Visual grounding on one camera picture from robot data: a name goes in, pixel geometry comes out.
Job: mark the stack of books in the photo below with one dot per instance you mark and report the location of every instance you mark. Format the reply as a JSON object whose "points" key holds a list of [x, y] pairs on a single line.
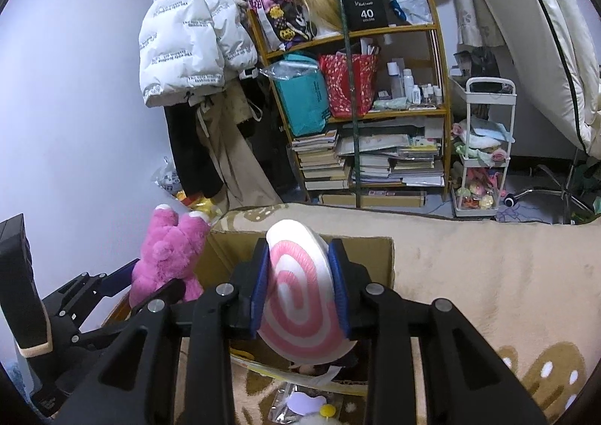
{"points": [[321, 162]]}

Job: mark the white puffer jacket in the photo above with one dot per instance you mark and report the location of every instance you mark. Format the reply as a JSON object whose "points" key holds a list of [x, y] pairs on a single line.
{"points": [[183, 31]]}

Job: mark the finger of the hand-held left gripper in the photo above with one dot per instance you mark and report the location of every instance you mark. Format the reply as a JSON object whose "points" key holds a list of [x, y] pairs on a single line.
{"points": [[119, 275], [166, 291]]}

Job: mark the pile of papers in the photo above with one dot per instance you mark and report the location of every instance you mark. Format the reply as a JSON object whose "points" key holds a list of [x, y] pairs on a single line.
{"points": [[399, 148]]}

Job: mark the cream mattress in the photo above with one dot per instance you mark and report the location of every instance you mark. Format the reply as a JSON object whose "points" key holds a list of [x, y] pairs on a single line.
{"points": [[540, 31]]}

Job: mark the plastic bag of toys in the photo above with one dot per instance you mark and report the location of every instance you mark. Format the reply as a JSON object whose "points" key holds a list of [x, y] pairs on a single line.
{"points": [[169, 178]]}

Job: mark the blonde wig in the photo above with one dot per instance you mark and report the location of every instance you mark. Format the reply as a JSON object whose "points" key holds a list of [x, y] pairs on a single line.
{"points": [[321, 7]]}

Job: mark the clear plastic packet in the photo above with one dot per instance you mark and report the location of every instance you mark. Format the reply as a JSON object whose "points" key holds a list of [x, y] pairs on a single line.
{"points": [[300, 401]]}

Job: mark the teal bag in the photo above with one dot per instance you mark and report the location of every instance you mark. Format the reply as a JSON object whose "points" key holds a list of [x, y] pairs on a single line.
{"points": [[300, 99]]}

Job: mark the pink swirl roll plush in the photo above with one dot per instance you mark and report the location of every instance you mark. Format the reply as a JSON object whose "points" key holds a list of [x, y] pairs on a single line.
{"points": [[296, 284]]}

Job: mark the wooden shelf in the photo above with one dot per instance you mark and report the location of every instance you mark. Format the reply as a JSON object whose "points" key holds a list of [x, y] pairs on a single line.
{"points": [[375, 33]]}

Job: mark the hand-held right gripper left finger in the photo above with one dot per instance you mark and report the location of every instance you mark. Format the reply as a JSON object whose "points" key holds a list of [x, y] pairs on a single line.
{"points": [[259, 293]]}

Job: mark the red patterned bag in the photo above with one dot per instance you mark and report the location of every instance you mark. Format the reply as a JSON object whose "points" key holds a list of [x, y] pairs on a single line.
{"points": [[345, 87]]}

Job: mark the printed cardboard box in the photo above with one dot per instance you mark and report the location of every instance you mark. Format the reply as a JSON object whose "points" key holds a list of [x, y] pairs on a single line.
{"points": [[371, 260]]}

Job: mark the green pole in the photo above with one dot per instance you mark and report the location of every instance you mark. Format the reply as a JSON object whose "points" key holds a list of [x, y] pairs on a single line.
{"points": [[350, 77]]}

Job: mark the beige patterned blanket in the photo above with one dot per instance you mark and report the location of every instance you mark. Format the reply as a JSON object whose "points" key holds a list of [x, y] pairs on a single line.
{"points": [[469, 275]]}

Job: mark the row of cosmetic bottles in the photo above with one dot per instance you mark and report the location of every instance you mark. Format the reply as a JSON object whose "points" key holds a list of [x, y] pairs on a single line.
{"points": [[413, 87]]}

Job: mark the black hanging garment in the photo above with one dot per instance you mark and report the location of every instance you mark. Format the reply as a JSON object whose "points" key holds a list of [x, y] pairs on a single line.
{"points": [[188, 148]]}

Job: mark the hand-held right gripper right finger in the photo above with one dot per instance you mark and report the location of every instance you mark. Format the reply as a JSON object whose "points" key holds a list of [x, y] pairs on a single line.
{"points": [[342, 298]]}

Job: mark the dark cloth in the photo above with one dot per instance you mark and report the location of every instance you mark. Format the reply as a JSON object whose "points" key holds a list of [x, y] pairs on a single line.
{"points": [[474, 63]]}

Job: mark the white trolley cart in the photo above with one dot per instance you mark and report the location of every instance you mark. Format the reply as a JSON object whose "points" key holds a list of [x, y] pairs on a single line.
{"points": [[509, 124]]}

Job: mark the beige hanging coat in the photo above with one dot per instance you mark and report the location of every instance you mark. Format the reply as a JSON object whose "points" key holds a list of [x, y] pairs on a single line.
{"points": [[234, 157]]}

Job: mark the black cardboard box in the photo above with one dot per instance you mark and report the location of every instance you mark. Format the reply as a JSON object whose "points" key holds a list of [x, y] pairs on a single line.
{"points": [[365, 9]]}

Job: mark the purple cartoon print bag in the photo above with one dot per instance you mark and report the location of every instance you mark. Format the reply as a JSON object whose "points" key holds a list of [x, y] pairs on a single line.
{"points": [[279, 12]]}

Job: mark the pink plush toy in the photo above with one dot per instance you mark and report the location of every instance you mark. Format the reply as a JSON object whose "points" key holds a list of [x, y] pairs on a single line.
{"points": [[164, 246]]}

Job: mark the metal chair base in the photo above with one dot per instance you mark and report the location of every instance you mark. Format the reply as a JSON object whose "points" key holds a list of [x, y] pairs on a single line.
{"points": [[563, 192]]}

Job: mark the long flat cardboard box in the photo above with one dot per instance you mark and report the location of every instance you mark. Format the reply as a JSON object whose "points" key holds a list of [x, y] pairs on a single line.
{"points": [[375, 199]]}

